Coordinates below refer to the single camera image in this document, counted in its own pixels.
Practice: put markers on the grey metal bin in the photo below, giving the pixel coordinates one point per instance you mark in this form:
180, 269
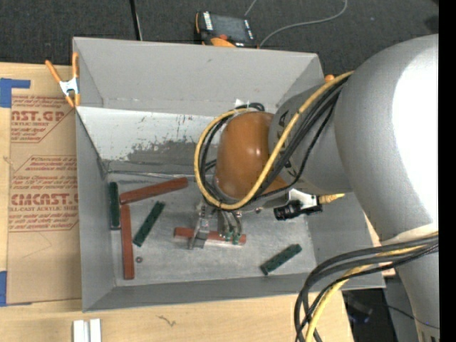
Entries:
199, 80

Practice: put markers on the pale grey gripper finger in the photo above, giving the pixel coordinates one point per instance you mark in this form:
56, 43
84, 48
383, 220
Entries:
199, 240

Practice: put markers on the red-brown block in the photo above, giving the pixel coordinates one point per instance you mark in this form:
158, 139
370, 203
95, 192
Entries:
182, 232
127, 244
153, 191

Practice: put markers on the brown cardboard board red print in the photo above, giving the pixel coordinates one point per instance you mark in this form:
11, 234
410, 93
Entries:
42, 262

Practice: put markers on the dark green flat block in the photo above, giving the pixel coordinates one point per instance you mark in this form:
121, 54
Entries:
149, 223
113, 205
281, 259

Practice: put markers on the black cylinder on white bracket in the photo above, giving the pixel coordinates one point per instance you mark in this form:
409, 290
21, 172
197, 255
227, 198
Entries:
289, 211

